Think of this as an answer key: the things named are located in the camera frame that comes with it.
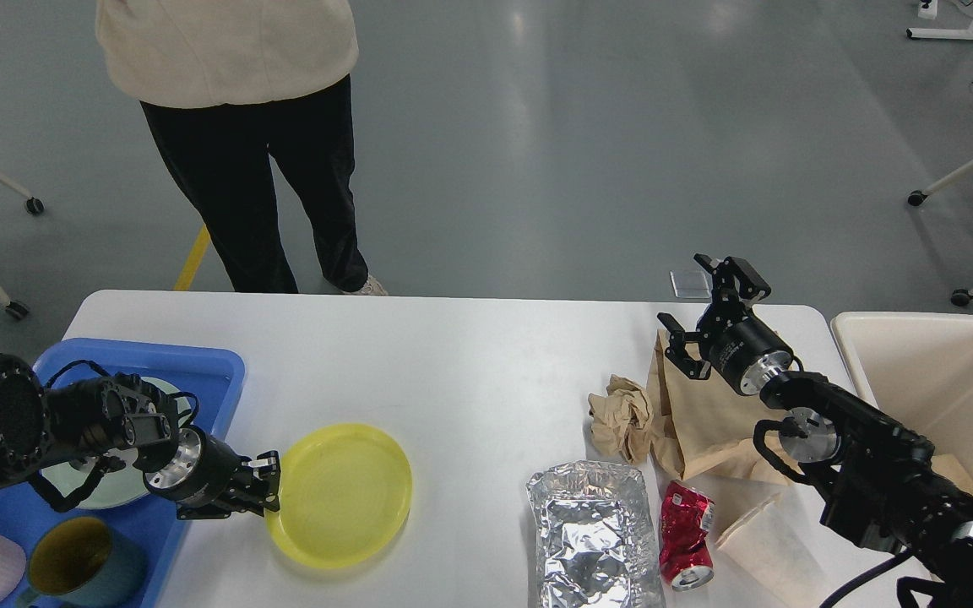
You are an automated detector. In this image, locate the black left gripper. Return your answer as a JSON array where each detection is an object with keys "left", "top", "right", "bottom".
[{"left": 144, "top": 426, "right": 281, "bottom": 520}]

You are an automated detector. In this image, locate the white paper cup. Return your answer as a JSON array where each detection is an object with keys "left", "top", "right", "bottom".
[{"left": 715, "top": 494, "right": 833, "bottom": 607}]

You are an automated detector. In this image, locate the crushed red soda can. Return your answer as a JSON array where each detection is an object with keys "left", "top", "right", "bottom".
[{"left": 659, "top": 480, "right": 715, "bottom": 592}]

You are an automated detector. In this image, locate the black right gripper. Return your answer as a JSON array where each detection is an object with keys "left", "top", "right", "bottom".
[{"left": 657, "top": 253, "right": 795, "bottom": 396}]

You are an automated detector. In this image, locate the crumpled brown paper ball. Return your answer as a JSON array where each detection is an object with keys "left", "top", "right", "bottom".
[{"left": 587, "top": 376, "right": 652, "bottom": 465}]

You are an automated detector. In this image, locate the yellow plastic plate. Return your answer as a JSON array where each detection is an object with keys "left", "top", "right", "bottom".
[{"left": 265, "top": 423, "right": 414, "bottom": 570}]

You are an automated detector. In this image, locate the aluminium foil tray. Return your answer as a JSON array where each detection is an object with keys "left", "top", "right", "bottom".
[{"left": 526, "top": 459, "right": 665, "bottom": 607}]

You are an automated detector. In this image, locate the dark teal mug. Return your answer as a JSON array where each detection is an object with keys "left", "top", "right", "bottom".
[{"left": 13, "top": 516, "right": 148, "bottom": 607}]

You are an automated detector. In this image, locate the brown paper bag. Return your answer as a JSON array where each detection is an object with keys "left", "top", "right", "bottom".
[{"left": 646, "top": 328, "right": 791, "bottom": 485}]

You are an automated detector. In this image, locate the beige plastic bin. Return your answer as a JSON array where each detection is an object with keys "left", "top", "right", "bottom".
[{"left": 831, "top": 312, "right": 973, "bottom": 480}]

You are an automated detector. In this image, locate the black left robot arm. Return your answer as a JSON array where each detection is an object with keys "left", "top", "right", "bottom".
[{"left": 0, "top": 353, "right": 281, "bottom": 520}]

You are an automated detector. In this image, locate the blue plastic tray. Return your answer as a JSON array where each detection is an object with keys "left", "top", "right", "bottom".
[{"left": 0, "top": 338, "right": 246, "bottom": 607}]

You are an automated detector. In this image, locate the person in black trousers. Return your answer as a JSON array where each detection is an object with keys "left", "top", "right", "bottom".
[{"left": 95, "top": 1, "right": 385, "bottom": 296}]

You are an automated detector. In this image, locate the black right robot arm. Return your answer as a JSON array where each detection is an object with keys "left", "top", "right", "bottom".
[{"left": 659, "top": 253, "right": 973, "bottom": 607}]

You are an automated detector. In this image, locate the pale green plate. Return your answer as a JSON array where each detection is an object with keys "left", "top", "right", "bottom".
[{"left": 64, "top": 376, "right": 193, "bottom": 511}]

